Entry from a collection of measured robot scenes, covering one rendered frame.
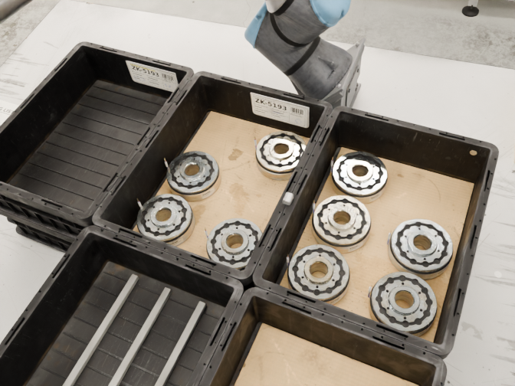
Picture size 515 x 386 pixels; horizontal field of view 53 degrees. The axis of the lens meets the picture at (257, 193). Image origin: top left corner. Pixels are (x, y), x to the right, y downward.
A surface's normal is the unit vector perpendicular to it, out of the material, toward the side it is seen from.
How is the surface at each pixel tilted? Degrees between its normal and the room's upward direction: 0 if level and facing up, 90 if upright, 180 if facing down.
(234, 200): 0
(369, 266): 0
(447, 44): 0
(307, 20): 96
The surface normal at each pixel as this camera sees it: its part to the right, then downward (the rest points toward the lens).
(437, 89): -0.08, -0.57
